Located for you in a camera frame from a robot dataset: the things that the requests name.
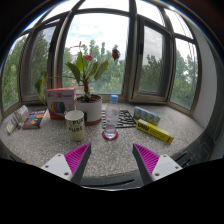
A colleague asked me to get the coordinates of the black openwork trivet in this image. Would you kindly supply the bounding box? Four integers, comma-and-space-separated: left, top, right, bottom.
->
100, 109, 138, 130

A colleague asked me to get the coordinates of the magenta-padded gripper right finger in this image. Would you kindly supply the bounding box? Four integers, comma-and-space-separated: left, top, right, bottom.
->
131, 143, 184, 186

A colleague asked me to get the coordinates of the potted plant in white pot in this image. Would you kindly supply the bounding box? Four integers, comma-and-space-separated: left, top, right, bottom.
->
34, 41, 121, 127

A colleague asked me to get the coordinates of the colourful dark booklet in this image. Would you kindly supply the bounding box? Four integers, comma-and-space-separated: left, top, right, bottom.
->
22, 109, 48, 130

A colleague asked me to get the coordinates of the red and white box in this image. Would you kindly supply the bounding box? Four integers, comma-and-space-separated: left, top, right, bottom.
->
45, 87, 77, 120

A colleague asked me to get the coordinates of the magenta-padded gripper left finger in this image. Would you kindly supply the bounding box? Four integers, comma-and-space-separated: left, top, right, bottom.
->
40, 143, 93, 186

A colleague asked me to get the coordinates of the blue and green carton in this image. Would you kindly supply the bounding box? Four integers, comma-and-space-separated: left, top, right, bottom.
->
133, 106, 162, 127

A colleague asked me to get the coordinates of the clear blue-capped water bottle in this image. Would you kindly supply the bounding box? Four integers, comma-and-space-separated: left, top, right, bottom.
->
104, 94, 121, 140

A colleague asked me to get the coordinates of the white printed paper cup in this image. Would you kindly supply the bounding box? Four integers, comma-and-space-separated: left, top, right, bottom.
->
64, 109, 86, 142

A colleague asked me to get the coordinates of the clear plastic packet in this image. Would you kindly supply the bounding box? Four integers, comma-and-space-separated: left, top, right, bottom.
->
4, 104, 29, 135

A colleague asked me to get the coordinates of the long yellow box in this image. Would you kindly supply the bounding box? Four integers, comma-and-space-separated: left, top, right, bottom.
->
135, 118, 175, 145

